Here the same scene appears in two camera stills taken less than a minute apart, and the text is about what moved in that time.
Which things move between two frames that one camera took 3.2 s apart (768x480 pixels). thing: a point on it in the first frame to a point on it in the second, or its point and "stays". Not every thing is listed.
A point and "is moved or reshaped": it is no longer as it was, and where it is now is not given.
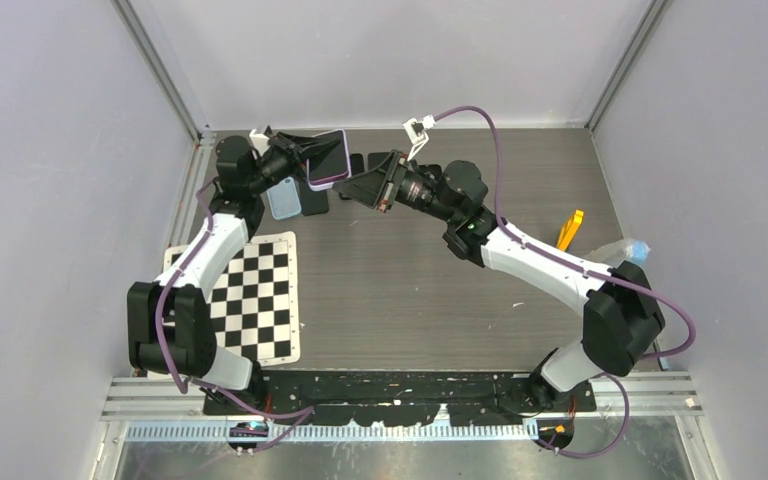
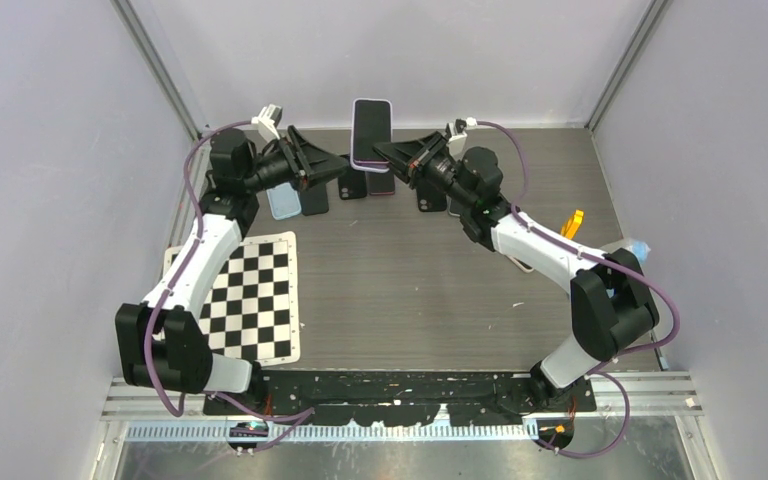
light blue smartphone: (284, 199) stays
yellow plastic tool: (570, 230) stays
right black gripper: (375, 189) to (415, 156)
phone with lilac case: (333, 167) is moved or reshaped
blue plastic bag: (636, 250) stays
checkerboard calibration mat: (255, 303) stays
